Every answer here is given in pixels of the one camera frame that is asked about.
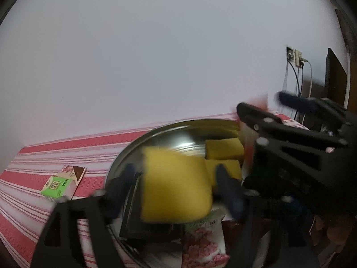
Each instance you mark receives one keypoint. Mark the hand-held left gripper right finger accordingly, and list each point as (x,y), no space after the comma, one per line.
(227,189)

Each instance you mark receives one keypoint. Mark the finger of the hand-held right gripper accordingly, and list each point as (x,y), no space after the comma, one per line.
(279,136)
(298,102)

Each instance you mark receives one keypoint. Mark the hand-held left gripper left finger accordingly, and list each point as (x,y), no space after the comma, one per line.
(122,184)

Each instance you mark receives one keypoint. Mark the yellow green sponge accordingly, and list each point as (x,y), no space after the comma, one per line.
(223,148)
(175,187)
(234,169)

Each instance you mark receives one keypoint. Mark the black cardboard box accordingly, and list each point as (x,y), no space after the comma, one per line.
(139,223)

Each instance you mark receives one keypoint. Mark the white pink floral packet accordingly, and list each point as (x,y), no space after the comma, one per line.
(203,243)

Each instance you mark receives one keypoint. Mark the round metal tin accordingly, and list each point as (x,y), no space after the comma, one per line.
(173,136)

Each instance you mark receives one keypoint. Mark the person's right hand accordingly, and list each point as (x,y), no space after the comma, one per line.
(334,229)

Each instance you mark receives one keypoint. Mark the black monitor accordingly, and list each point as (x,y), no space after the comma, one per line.
(334,81)

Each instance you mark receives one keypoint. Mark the wooden cabinet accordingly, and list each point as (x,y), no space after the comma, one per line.
(352,69)

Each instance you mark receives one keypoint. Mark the green white packet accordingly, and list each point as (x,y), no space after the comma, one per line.
(55,185)

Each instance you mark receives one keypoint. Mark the red white striped tablecloth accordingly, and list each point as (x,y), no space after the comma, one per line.
(41,156)

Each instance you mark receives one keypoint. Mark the wall socket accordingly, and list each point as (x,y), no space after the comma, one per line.
(291,54)

